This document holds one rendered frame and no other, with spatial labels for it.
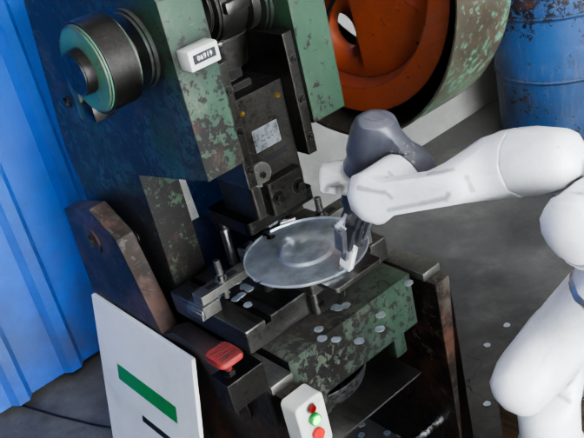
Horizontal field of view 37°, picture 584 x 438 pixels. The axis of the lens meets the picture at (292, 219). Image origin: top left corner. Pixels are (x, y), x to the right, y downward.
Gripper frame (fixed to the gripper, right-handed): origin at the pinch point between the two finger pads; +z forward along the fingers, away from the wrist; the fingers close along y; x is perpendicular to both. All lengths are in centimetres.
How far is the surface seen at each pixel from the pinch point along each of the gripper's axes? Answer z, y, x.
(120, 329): 53, -27, 49
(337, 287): 2.9, -6.0, -3.0
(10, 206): 68, -18, 120
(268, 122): -17.1, 2.0, 28.7
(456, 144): 124, 182, 78
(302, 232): 12.3, 6.2, 18.4
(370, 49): -19, 37, 31
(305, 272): 6.9, -5.6, 6.4
